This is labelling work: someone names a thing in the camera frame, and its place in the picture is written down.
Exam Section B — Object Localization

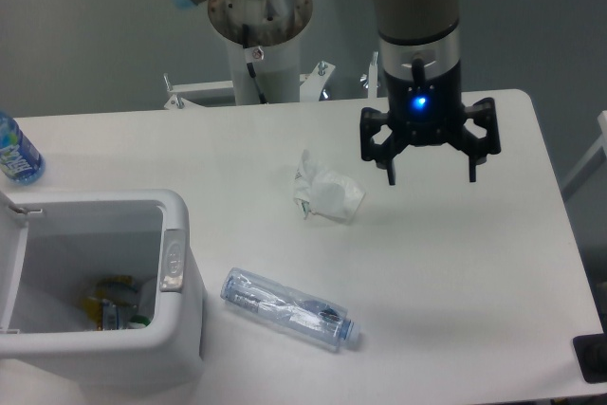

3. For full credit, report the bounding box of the black cable on pedestal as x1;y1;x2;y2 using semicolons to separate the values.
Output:
242;23;268;105

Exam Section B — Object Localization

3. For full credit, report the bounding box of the white trash can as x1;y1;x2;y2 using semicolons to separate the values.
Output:
1;190;206;385

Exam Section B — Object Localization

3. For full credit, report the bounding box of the blue labelled water bottle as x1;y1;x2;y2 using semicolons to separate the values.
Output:
1;112;46;185

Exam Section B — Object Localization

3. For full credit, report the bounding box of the white frame at right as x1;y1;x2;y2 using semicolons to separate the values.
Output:
561;111;606;202

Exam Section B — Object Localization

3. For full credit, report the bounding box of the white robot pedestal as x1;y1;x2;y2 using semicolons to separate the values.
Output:
163;0;380;110

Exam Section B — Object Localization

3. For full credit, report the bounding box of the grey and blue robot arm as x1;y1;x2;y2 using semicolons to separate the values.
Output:
173;0;501;175

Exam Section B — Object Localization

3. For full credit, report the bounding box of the clear plastic bottle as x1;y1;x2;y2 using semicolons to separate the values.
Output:
220;267;362;352

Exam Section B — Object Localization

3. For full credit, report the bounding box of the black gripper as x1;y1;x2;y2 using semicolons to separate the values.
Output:
359;59;503;186

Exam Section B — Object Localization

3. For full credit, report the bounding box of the yellow trash in can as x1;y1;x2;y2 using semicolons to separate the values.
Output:
80;275;151;331

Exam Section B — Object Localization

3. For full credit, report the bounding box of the white paper trash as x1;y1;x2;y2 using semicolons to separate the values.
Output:
293;150;366;223

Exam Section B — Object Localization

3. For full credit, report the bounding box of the black object at table edge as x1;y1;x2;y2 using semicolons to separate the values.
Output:
573;333;606;384

